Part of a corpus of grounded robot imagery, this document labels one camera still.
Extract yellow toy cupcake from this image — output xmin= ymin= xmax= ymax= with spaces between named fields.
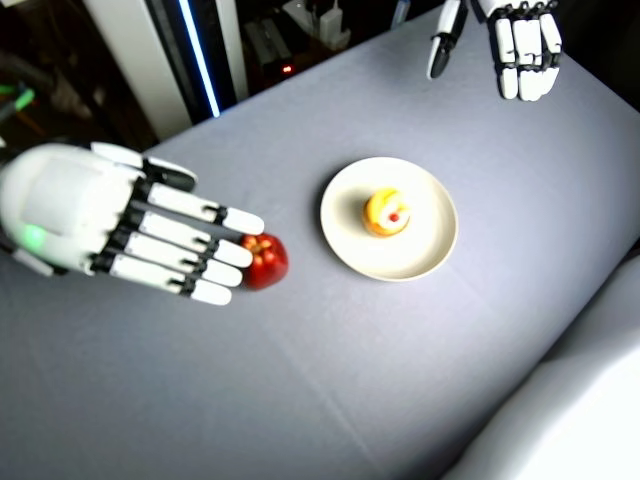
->
xmin=363 ymin=187 xmax=413 ymax=239

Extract cream round plate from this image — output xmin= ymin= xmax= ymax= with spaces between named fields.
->
xmin=319 ymin=156 xmax=460 ymax=283

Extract red toy apple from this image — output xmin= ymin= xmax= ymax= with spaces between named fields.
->
xmin=239 ymin=232 xmax=290 ymax=291

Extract white power adapter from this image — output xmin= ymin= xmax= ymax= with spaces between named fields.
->
xmin=318 ymin=3 xmax=352 ymax=50

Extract black device with red light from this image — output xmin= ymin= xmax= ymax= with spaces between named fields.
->
xmin=244 ymin=19 xmax=301 ymax=91

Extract grey table cloth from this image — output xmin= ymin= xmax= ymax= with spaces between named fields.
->
xmin=0 ymin=4 xmax=640 ymax=480

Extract white robot body shell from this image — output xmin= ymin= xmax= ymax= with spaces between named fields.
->
xmin=443 ymin=254 xmax=640 ymax=480

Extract white column with blue light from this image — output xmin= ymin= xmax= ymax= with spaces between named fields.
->
xmin=82 ymin=0 xmax=249 ymax=141

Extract green tipped tool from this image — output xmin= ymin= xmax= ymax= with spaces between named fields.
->
xmin=0 ymin=83 xmax=37 ymax=122

